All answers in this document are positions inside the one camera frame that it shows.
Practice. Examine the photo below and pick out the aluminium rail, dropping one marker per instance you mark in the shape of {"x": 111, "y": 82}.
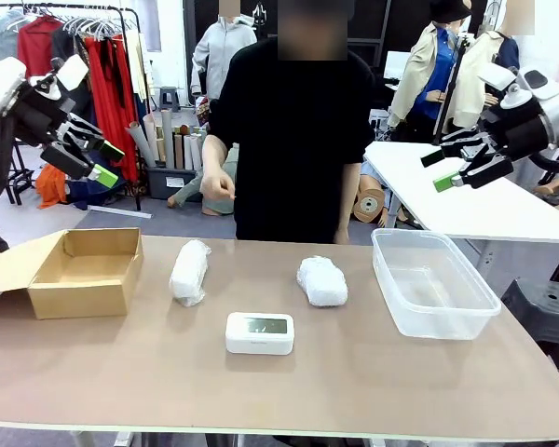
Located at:
{"x": 121, "y": 212}

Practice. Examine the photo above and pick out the grey storage bin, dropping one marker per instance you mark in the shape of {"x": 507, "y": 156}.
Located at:
{"x": 167, "y": 184}

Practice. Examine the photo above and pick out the thick grey cardboard tube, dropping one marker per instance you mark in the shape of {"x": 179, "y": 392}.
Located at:
{"x": 140, "y": 144}

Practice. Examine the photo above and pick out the mannequin in cream jacket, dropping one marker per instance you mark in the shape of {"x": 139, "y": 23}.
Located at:
{"x": 475, "y": 79}

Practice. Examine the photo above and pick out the black tripod stand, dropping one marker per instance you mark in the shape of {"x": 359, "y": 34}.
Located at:
{"x": 452, "y": 86}

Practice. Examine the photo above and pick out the long red dress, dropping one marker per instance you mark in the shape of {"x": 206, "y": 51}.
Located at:
{"x": 112, "y": 93}

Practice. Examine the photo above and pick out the black hanging garment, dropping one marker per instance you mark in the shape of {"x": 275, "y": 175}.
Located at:
{"x": 81, "y": 102}

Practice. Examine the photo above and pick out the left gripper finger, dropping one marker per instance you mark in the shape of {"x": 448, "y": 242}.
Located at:
{"x": 93, "y": 137}
{"x": 72, "y": 165}

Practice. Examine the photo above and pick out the person left hand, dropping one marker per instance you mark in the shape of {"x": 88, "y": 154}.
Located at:
{"x": 341, "y": 236}

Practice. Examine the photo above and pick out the white computer monitor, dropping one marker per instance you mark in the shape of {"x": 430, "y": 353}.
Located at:
{"x": 398, "y": 65}

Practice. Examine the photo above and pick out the black metal clothes rack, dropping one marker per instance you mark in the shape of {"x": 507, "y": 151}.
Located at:
{"x": 74, "y": 6}

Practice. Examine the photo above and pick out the long white clock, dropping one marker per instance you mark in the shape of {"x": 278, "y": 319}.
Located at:
{"x": 188, "y": 274}

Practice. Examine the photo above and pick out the red shirt on hanger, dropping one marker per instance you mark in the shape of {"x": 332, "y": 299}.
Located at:
{"x": 37, "y": 46}

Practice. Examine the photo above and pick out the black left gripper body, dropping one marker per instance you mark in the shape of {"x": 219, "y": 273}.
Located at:
{"x": 39, "y": 116}

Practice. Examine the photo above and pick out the brown cardboard tube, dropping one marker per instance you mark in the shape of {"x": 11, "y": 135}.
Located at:
{"x": 178, "y": 151}

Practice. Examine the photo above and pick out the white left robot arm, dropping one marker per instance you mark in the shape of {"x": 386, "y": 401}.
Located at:
{"x": 0, "y": 84}

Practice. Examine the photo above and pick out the person right hand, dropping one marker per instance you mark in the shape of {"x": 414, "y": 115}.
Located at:
{"x": 216, "y": 186}

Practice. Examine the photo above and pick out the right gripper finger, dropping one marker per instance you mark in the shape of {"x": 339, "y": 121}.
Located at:
{"x": 484, "y": 172}
{"x": 461, "y": 144}

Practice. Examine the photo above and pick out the clear plastic container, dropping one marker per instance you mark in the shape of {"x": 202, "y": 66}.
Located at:
{"x": 447, "y": 321}

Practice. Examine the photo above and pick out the seated mannequin in green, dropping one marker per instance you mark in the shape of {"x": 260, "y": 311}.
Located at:
{"x": 191, "y": 188}

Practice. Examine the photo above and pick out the light blue hanging garment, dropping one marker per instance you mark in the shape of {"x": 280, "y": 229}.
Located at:
{"x": 0, "y": 37}

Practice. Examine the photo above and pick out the tall grey cardboard tube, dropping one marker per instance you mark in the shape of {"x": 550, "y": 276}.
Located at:
{"x": 167, "y": 139}

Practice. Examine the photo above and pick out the bare mannequin limbs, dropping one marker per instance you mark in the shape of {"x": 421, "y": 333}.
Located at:
{"x": 556, "y": 191}

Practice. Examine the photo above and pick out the lying mannequin blue shirt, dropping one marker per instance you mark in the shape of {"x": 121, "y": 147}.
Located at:
{"x": 370, "y": 177}

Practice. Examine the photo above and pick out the person right forearm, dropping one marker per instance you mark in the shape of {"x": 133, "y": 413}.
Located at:
{"x": 213, "y": 156}

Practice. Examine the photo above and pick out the white side table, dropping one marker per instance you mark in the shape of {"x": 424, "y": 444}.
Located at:
{"x": 470, "y": 209}

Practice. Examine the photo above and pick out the person in black shirt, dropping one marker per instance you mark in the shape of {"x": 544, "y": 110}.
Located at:
{"x": 289, "y": 139}

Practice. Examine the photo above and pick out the open brown cardboard box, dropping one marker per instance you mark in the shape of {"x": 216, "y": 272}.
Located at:
{"x": 84, "y": 298}

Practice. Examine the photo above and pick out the mannequin in grey hoodie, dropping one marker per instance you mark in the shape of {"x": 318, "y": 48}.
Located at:
{"x": 219, "y": 51}

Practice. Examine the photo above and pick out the mannequin in beige coat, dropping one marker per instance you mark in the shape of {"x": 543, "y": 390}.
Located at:
{"x": 419, "y": 74}

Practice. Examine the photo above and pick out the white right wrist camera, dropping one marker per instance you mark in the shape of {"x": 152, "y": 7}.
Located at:
{"x": 496, "y": 74}

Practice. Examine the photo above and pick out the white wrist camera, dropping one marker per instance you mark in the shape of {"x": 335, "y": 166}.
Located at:
{"x": 72, "y": 70}
{"x": 496, "y": 74}

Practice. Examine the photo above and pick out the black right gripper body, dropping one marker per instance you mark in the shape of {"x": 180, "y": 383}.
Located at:
{"x": 522, "y": 130}

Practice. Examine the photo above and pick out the orange cloth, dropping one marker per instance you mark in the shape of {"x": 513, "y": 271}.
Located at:
{"x": 51, "y": 186}

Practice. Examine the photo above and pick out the black plastic stool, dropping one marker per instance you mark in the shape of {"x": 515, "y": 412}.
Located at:
{"x": 545, "y": 307}

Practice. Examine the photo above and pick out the white digital clock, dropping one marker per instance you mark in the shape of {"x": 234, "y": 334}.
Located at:
{"x": 259, "y": 342}

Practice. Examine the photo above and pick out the black bucket hat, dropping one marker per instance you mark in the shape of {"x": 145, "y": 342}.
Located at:
{"x": 447, "y": 9}

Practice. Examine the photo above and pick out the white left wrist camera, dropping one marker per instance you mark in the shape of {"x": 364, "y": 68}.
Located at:
{"x": 72, "y": 70}

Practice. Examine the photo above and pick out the grey step stool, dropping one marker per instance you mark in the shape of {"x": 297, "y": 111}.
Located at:
{"x": 169, "y": 98}

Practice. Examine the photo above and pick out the squat white clock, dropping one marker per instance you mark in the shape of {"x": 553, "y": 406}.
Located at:
{"x": 321, "y": 281}

